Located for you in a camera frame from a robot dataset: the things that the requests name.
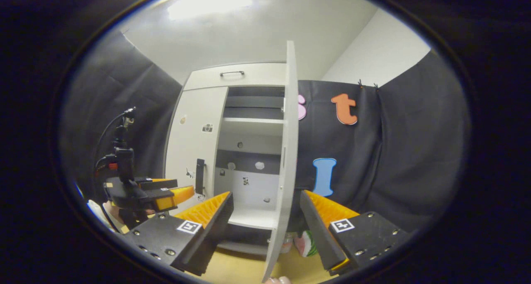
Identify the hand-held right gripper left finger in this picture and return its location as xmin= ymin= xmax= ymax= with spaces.
xmin=124 ymin=192 xmax=234 ymax=277

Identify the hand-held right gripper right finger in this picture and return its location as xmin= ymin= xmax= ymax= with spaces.
xmin=300 ymin=189 xmax=410 ymax=276

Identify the white double-door shoe cabinet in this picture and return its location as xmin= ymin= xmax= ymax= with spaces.
xmin=164 ymin=61 xmax=300 ymax=256

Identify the white door with camera sticker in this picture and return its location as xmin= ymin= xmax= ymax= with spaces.
xmin=165 ymin=86 xmax=229 ymax=218

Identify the white door with headphones sticker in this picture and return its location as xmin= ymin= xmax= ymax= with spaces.
xmin=262 ymin=40 xmax=300 ymax=283

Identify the white cabinet shelf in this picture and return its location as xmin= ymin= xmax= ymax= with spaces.
xmin=222 ymin=117 xmax=285 ymax=136
xmin=227 ymin=204 xmax=279 ymax=231

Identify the white cabinet drawer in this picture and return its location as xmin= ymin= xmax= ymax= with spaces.
xmin=183 ymin=62 xmax=287 ymax=92

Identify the watermelon pattern slipper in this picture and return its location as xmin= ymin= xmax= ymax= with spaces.
xmin=294 ymin=230 xmax=319 ymax=258

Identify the black cable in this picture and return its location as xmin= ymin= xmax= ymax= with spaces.
xmin=95 ymin=109 xmax=134 ymax=170

